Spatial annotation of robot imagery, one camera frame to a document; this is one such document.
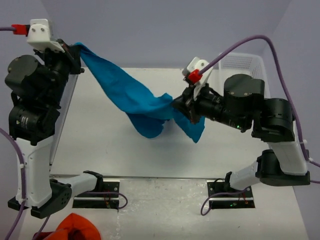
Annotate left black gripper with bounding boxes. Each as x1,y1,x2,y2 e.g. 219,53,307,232
33,36,85,105

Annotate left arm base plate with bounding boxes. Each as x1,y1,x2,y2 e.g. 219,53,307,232
72,178,120,210

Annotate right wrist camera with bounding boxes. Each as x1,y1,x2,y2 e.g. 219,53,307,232
182,57,213,101

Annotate white plastic basket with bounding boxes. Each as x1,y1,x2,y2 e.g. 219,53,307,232
215,52,271,98

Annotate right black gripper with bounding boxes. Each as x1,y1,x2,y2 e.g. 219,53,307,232
169,77,247,130

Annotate orange t shirt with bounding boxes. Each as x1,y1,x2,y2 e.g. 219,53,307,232
49,213,102,240

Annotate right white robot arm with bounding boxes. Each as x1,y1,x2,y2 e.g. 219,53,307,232
171,74,311,197

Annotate blue t shirt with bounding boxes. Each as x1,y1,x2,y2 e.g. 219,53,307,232
76,42,205,143

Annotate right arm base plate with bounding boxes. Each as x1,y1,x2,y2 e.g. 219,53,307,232
206,178,256,210

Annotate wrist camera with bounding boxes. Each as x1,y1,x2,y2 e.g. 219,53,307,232
11,18,65,53
182,57,213,101

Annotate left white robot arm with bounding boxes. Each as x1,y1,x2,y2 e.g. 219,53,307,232
5,39,104,219

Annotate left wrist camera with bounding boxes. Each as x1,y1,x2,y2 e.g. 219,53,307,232
11,18,65,53

